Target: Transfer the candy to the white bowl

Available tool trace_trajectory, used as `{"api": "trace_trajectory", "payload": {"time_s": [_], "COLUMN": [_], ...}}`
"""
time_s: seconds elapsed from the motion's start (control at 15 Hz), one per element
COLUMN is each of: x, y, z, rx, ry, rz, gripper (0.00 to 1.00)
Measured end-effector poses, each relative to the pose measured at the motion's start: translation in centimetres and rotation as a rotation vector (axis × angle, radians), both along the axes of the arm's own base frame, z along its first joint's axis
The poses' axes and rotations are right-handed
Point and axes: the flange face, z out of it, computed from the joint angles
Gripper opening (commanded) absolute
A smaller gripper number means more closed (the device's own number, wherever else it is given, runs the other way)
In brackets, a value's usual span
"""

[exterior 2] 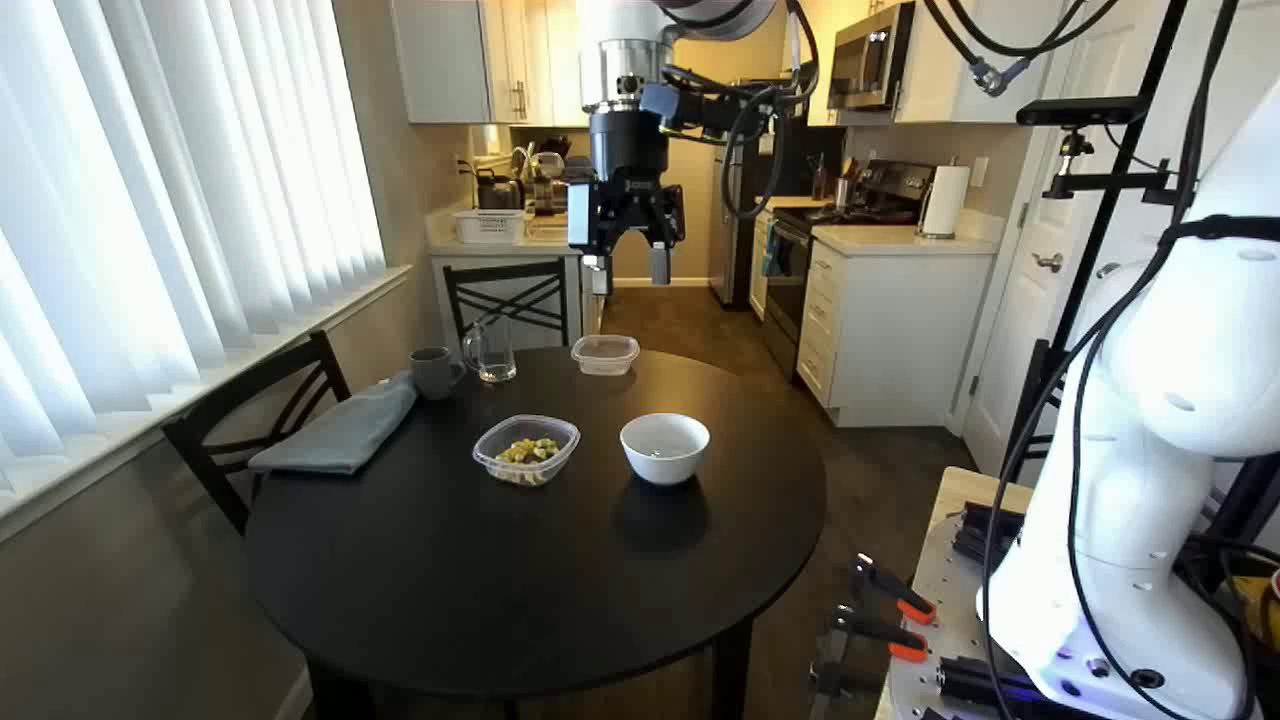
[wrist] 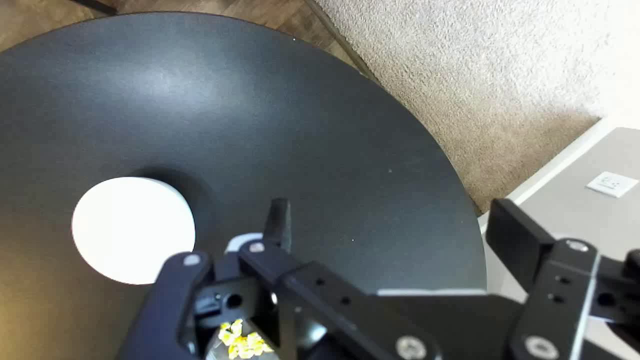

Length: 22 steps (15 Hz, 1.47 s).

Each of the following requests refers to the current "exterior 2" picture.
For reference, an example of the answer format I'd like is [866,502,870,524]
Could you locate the clear plastic candy container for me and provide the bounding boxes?
[468,411,589,492]

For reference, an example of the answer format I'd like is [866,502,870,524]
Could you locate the round black dining table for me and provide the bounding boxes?
[240,346,828,720]

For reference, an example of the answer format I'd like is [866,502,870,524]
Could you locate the white ceramic bowl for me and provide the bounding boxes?
[617,408,716,492]

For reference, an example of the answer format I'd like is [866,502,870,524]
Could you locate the black wooden chair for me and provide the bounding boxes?
[159,330,356,535]
[438,256,574,358]

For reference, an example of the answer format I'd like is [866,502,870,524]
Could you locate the black camera stand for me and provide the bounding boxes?
[995,0,1212,489]

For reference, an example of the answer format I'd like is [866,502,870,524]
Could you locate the black kitchen stove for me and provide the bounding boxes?
[760,157,938,382]

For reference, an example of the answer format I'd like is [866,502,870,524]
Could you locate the white kitchen base cabinet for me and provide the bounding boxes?
[790,221,1004,437]

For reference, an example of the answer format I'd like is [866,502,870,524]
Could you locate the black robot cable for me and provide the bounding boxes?
[975,0,1280,720]

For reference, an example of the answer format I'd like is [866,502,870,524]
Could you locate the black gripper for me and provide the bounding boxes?
[589,103,689,292]

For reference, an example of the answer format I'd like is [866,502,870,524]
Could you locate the light wooden side table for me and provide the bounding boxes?
[870,463,1072,720]

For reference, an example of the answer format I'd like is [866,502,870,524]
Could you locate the white paper towel roll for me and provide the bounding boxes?
[919,162,975,243]

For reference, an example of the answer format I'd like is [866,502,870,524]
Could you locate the clear drinking glass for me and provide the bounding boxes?
[473,316,522,387]

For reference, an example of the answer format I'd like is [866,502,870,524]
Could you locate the grey folded cloth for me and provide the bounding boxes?
[247,378,423,479]

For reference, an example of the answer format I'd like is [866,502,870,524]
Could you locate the dark grey mug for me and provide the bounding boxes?
[407,346,465,406]

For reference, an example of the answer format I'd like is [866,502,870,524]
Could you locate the white upper wall cabinet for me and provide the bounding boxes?
[384,0,592,132]

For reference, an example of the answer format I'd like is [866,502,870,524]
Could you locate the white vertical window blinds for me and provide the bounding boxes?
[0,0,392,468]

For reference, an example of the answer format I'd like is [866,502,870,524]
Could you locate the white door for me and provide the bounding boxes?
[955,126,1111,479]

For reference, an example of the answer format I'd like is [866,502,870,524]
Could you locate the stainless steel microwave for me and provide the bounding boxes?
[822,0,919,116]

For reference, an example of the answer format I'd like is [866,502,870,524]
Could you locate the empty clear plastic container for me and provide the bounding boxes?
[569,332,645,382]

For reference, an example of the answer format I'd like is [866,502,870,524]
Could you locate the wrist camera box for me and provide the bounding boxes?
[564,177,599,256]

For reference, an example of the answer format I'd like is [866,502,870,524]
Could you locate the black clamp orange handle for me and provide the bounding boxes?
[846,549,938,632]
[828,600,930,670]

